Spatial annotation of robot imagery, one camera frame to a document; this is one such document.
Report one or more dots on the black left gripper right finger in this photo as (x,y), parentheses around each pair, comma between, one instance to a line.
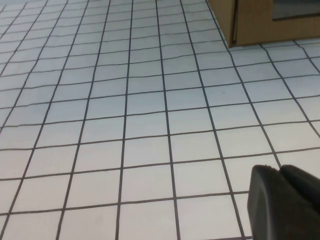
(305,185)

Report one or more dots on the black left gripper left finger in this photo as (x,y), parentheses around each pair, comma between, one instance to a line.
(275,212)

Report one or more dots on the cardboard drawer with window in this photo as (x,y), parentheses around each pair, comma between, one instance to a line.
(255,22)

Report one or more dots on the white grid-patterned table cover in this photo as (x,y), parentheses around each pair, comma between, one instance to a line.
(125,125)

